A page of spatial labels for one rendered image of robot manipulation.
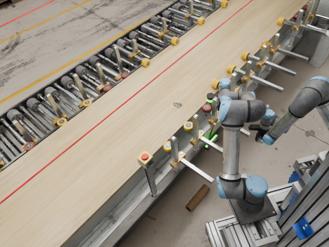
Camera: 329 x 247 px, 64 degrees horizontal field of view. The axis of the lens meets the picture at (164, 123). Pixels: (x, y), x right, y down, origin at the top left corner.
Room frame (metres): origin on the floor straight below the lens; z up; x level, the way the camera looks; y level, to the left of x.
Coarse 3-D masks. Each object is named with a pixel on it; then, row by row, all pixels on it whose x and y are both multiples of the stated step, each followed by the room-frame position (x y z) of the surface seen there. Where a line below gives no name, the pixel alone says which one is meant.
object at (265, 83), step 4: (236, 68) 1.85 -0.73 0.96; (236, 72) 1.81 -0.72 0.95; (240, 72) 1.79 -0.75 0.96; (244, 72) 1.78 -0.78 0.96; (252, 76) 1.71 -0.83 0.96; (256, 76) 1.71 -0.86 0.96; (256, 80) 1.67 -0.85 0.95; (260, 80) 1.65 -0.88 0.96; (264, 80) 1.64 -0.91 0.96; (264, 84) 1.61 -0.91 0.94; (268, 84) 1.59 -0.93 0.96; (272, 84) 1.58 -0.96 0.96; (272, 88) 1.56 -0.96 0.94; (276, 88) 1.54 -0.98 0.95; (280, 88) 1.53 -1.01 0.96; (280, 92) 1.51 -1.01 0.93
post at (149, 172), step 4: (144, 168) 0.84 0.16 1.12; (148, 168) 0.84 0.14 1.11; (148, 172) 0.84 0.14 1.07; (152, 172) 0.86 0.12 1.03; (148, 176) 0.84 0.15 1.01; (152, 176) 0.85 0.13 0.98; (148, 180) 0.84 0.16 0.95; (152, 180) 0.84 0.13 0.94; (152, 184) 0.84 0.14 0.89; (152, 188) 0.83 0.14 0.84; (156, 188) 0.86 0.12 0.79; (152, 192) 0.84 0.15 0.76; (156, 192) 0.85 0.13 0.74
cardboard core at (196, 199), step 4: (204, 184) 1.18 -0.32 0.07; (200, 188) 1.14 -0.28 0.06; (204, 188) 1.13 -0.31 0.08; (208, 188) 1.13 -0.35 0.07; (200, 192) 1.09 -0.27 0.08; (204, 192) 1.09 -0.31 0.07; (196, 196) 1.06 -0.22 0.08; (200, 196) 1.06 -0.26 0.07; (192, 200) 1.02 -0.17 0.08; (196, 200) 1.02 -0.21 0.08; (200, 200) 1.02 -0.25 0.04; (188, 204) 0.99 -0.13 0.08; (192, 204) 0.98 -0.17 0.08; (196, 204) 0.99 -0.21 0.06; (188, 208) 0.97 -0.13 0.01; (192, 208) 0.95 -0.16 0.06
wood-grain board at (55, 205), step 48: (240, 0) 3.19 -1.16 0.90; (288, 0) 3.03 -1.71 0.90; (240, 48) 2.22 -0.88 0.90; (144, 96) 1.71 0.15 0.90; (192, 96) 1.63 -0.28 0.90; (48, 144) 1.31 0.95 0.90; (96, 144) 1.24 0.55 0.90; (144, 144) 1.18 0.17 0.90; (0, 192) 0.93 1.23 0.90; (48, 192) 0.88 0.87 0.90; (96, 192) 0.83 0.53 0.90; (0, 240) 0.59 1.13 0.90; (48, 240) 0.55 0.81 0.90
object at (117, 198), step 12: (252, 60) 2.22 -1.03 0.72; (216, 96) 1.76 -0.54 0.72; (180, 132) 1.38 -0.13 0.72; (156, 156) 1.17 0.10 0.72; (132, 180) 0.98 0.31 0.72; (120, 192) 0.89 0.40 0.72; (108, 204) 0.81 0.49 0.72; (96, 216) 0.73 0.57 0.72; (84, 228) 0.66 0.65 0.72; (72, 240) 0.59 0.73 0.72
